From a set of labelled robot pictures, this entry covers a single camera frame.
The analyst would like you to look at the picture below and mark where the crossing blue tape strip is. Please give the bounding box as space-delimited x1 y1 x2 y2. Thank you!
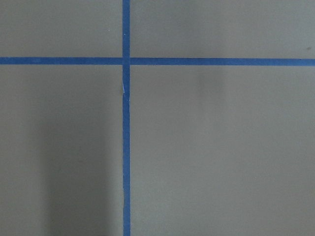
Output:
0 57 315 67

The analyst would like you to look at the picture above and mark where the long blue tape strip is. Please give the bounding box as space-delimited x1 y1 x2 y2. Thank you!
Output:
122 0 131 236

